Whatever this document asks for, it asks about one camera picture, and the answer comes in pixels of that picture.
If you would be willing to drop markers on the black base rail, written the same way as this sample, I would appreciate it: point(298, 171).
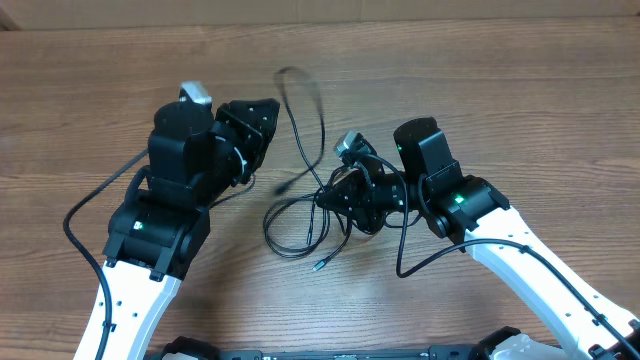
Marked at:
point(345, 354)

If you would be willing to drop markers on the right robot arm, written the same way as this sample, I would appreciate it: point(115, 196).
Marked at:
point(479, 220)

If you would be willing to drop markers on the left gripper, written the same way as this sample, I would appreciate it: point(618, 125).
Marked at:
point(239, 133)

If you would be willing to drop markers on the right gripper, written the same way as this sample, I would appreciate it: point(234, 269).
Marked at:
point(367, 195)

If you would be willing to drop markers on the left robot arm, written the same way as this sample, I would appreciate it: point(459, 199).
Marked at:
point(195, 154)

